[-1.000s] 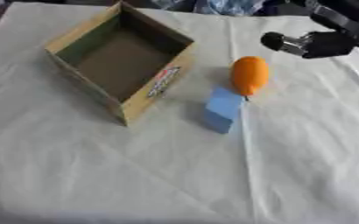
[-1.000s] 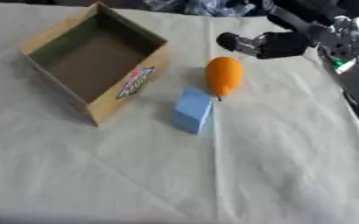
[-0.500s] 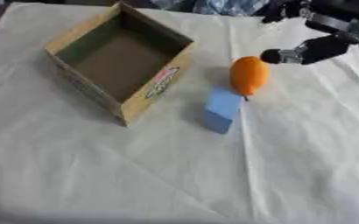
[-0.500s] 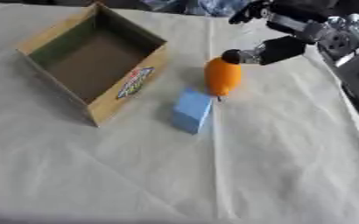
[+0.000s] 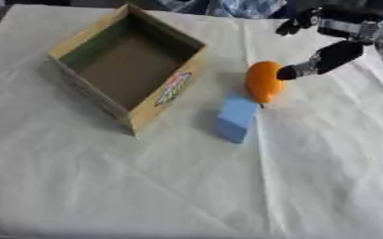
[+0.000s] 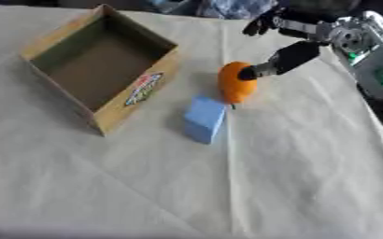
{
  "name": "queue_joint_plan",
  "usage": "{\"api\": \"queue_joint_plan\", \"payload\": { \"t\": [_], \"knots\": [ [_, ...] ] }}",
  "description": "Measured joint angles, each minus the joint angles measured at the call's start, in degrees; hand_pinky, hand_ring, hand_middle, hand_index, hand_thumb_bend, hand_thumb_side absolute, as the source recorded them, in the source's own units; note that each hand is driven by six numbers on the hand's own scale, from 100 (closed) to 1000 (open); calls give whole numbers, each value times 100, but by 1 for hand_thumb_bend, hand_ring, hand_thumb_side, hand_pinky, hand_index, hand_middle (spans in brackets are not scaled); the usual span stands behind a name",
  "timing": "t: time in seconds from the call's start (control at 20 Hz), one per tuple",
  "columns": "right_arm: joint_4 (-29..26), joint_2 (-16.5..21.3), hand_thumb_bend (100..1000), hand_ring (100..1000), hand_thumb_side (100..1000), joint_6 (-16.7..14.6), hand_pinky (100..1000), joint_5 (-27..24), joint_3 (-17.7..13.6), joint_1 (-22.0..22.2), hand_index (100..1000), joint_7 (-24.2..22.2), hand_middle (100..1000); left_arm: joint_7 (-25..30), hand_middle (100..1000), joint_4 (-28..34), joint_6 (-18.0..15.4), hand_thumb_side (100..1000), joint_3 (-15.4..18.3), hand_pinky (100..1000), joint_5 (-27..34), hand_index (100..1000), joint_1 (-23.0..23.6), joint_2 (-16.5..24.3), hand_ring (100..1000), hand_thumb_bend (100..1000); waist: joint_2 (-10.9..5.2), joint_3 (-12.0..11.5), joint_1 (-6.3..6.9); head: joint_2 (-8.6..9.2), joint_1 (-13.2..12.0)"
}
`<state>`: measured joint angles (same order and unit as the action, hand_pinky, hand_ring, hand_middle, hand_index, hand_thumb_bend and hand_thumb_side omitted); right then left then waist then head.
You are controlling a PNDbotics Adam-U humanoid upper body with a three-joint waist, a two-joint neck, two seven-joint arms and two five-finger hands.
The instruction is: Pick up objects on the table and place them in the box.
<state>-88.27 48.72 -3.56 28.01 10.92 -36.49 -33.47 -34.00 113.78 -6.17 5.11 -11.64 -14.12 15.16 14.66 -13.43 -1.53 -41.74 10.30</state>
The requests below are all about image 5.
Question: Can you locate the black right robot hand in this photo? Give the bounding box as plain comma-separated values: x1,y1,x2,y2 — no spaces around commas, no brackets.
275,7,383,81

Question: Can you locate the open tan cardboard box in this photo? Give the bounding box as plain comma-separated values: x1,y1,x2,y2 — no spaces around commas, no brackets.
46,3,210,137

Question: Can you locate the orange toy fruit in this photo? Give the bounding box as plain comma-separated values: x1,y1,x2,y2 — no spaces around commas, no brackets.
244,60,287,105

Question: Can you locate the light blue rectangular block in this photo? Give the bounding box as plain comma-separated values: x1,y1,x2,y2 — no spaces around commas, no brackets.
212,92,262,145

